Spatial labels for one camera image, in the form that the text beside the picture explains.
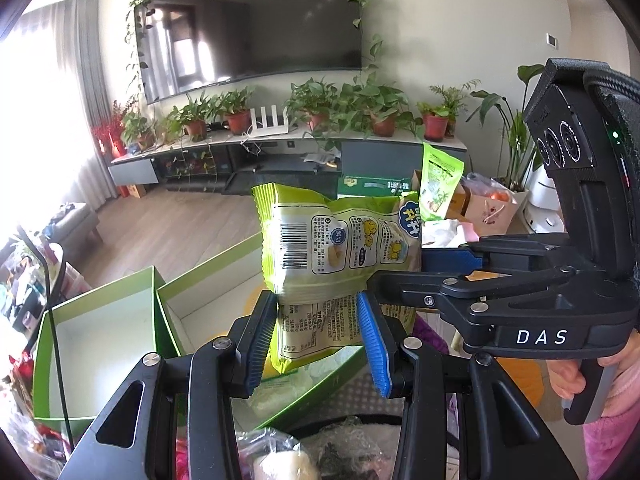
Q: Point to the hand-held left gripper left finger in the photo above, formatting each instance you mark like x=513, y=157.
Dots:
x=260, y=340

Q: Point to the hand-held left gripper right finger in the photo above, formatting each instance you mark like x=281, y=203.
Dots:
x=375, y=345

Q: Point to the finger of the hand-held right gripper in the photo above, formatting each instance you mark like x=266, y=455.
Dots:
x=405, y=285
x=450, y=260

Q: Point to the green cardboard box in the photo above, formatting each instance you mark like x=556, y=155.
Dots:
x=210, y=280
x=100, y=320

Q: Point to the green snack packet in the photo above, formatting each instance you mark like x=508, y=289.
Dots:
x=320, y=245

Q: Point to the person's right forearm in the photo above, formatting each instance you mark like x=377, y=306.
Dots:
x=615, y=440

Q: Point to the person's right hand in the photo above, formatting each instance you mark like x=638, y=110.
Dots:
x=562, y=377

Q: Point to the white glove-shaped ornament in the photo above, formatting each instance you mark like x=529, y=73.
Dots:
x=442, y=234

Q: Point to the white appliance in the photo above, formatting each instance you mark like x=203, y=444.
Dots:
x=545, y=205

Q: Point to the brown paper bag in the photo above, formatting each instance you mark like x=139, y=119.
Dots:
x=492, y=210

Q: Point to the green standing snack bag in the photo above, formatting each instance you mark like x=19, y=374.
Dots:
x=440, y=180

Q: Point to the green white carton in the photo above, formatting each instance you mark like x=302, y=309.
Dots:
x=375, y=186

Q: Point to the clear bag with white contents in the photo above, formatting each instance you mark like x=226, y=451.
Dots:
x=280, y=460

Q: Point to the tall floor plant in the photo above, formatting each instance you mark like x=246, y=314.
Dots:
x=510, y=130

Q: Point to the potted green plant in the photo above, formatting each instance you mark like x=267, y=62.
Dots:
x=435, y=120
x=192, y=120
x=315, y=107
x=235, y=112
x=135, y=130
x=382, y=110

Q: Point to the television cabinet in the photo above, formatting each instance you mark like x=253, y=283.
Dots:
x=280, y=162

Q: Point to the white router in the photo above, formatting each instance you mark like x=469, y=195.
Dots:
x=270, y=121

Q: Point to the red flower plant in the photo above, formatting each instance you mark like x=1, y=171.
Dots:
x=107, y=135

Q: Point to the grey window curtain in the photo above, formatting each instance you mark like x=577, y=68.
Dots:
x=85, y=90

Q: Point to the trailing vine plant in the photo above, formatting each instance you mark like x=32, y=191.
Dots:
x=134, y=45

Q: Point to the wall switch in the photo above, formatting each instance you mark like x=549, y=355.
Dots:
x=551, y=39

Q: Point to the wall television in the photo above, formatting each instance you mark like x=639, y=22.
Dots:
x=250, y=25

